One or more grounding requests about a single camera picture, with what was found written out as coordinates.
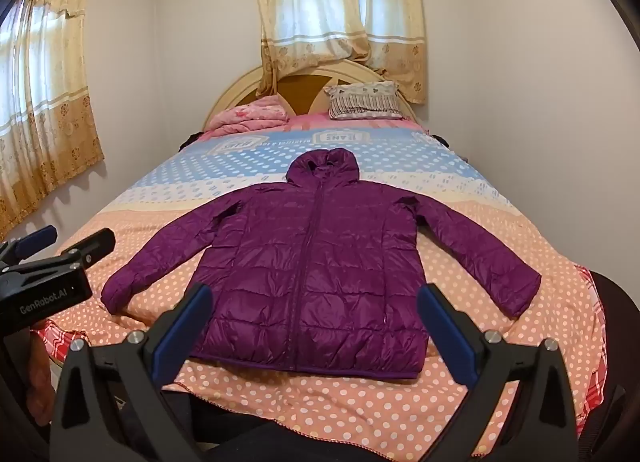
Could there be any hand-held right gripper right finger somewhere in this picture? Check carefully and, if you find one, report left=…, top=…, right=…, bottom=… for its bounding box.
left=417, top=283, right=581, bottom=462

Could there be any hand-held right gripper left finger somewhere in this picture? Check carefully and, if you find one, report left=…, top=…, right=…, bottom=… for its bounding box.
left=50, top=282, right=215, bottom=462

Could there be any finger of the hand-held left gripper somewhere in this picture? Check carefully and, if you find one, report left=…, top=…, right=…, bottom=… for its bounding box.
left=0, top=224, right=59, bottom=268
left=50, top=228, right=117, bottom=274

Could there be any purple hooded puffer jacket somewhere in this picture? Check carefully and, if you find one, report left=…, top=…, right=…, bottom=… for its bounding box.
left=101, top=147, right=543, bottom=381

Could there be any dotted pastel bedspread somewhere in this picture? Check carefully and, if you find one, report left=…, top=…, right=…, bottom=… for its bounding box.
left=30, top=114, right=609, bottom=446

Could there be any cream floral window curtain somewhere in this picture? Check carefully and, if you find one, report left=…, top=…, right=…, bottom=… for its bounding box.
left=248, top=0, right=429, bottom=104
left=0, top=0, right=106, bottom=239

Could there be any pink folded blanket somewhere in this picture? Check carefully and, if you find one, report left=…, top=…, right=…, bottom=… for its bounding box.
left=205, top=94, right=291, bottom=136

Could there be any striped pillow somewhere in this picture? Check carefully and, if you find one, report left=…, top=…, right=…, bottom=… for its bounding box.
left=324, top=81, right=403, bottom=121

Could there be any cream wooden headboard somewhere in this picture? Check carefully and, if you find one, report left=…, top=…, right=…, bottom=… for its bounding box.
left=202, top=59, right=419, bottom=131

